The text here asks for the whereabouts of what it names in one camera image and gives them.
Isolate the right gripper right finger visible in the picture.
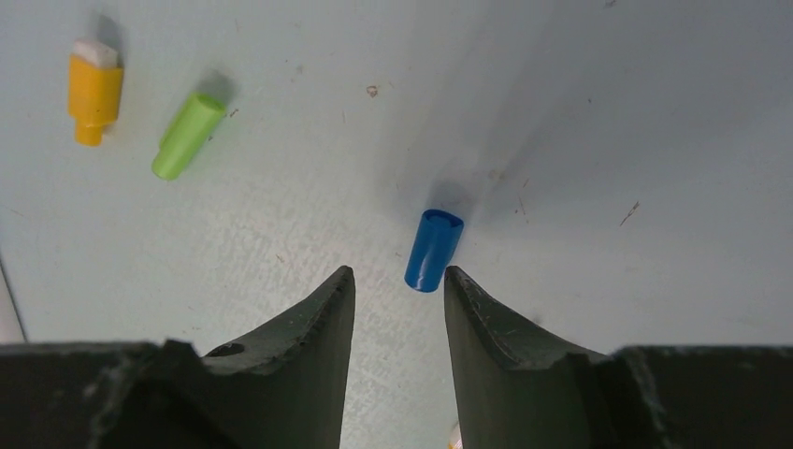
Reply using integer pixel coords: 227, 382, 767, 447
443, 267, 792, 448

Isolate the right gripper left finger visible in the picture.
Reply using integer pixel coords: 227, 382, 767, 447
1, 266, 355, 448

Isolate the large blue marker cap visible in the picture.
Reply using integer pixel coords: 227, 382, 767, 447
404, 209, 465, 293

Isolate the light green pen cap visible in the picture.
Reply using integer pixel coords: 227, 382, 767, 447
151, 92, 226, 181

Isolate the yellow pen cap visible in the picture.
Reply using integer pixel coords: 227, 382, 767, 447
66, 38, 123, 147

